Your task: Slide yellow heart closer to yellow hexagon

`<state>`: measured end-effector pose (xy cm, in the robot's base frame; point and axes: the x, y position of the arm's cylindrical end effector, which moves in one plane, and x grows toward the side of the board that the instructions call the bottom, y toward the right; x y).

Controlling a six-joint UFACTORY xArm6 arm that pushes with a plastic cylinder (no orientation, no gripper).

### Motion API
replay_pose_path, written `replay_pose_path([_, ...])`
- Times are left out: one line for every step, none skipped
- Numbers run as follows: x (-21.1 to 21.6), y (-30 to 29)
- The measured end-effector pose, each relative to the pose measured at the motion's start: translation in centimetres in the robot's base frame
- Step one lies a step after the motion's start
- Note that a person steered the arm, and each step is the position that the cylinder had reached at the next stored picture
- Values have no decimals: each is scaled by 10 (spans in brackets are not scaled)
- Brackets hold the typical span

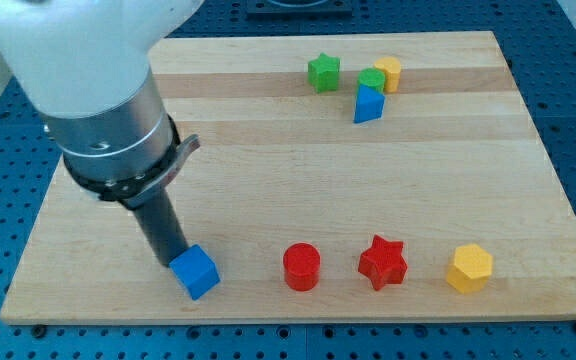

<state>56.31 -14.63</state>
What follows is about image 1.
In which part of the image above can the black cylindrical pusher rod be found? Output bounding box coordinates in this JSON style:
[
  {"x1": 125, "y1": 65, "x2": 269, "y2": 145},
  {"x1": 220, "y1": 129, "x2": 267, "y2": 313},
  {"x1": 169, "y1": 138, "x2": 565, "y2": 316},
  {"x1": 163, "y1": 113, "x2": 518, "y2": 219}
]
[{"x1": 132, "y1": 190, "x2": 189, "y2": 267}]

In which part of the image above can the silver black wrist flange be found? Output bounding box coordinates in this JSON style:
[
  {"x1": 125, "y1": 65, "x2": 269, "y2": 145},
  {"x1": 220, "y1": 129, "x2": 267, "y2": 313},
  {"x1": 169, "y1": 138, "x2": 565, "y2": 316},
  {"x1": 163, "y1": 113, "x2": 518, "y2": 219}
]
[{"x1": 41, "y1": 73, "x2": 200, "y2": 209}]

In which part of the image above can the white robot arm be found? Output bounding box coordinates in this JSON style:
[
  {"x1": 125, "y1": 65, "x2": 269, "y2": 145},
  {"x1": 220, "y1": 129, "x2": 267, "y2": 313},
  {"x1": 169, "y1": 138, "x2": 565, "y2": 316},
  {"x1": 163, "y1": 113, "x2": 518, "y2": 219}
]
[{"x1": 0, "y1": 0, "x2": 202, "y2": 265}]

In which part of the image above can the yellow wooden heart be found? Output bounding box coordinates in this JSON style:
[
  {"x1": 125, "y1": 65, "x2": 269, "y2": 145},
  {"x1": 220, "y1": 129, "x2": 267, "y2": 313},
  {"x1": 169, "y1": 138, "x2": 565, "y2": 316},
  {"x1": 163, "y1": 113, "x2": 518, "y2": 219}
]
[{"x1": 373, "y1": 56, "x2": 402, "y2": 93}]

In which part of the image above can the yellow wooden hexagon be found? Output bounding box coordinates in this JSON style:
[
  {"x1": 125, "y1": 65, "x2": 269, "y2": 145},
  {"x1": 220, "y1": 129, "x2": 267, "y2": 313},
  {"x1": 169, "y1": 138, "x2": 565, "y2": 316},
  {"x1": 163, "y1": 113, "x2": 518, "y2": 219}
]
[{"x1": 446, "y1": 244, "x2": 494, "y2": 294}]

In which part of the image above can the blue wooden cube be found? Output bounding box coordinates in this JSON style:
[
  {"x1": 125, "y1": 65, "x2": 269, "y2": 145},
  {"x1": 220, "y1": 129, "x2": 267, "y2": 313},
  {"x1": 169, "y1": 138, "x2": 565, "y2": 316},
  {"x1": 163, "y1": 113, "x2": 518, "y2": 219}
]
[{"x1": 169, "y1": 244, "x2": 220, "y2": 300}]

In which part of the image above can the red wooden cylinder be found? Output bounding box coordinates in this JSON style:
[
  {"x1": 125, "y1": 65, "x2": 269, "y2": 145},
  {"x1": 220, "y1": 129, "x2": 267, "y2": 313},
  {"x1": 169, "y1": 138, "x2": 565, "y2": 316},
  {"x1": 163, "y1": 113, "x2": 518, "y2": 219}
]
[{"x1": 283, "y1": 243, "x2": 321, "y2": 291}]

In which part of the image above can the black mounting plate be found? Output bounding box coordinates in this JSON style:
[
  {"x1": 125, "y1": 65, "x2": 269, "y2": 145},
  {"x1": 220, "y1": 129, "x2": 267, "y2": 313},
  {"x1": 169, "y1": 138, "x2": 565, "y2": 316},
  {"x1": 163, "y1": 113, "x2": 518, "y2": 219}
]
[{"x1": 246, "y1": 0, "x2": 354, "y2": 18}]

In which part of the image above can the green wooden star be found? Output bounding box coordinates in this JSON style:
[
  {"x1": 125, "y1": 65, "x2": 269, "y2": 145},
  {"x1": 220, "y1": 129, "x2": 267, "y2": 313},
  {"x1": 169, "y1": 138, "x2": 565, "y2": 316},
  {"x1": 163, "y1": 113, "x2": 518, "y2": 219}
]
[{"x1": 308, "y1": 53, "x2": 341, "y2": 93}]

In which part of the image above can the red wooden star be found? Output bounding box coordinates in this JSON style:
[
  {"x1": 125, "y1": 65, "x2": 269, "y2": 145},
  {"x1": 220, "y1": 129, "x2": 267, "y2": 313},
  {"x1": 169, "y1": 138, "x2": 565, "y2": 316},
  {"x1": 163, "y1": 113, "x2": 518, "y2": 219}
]
[{"x1": 358, "y1": 234, "x2": 408, "y2": 291}]

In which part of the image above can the light wooden board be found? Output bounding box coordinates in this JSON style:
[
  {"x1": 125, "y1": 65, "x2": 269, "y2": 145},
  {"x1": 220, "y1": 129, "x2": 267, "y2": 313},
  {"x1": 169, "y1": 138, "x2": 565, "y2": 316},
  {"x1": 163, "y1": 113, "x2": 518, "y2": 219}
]
[{"x1": 0, "y1": 31, "x2": 576, "y2": 325}]

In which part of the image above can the blue wooden triangle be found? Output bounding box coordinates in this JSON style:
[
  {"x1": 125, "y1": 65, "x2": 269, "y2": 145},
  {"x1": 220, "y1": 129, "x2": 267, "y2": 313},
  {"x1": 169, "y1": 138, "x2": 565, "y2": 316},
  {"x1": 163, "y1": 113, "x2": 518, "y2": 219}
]
[{"x1": 353, "y1": 85, "x2": 385, "y2": 124}]

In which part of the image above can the green wooden cylinder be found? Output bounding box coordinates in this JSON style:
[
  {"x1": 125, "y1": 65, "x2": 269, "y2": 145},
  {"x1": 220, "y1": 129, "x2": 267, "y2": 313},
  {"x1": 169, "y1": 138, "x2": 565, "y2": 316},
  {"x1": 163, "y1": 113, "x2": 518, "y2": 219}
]
[{"x1": 357, "y1": 68, "x2": 386, "y2": 93}]

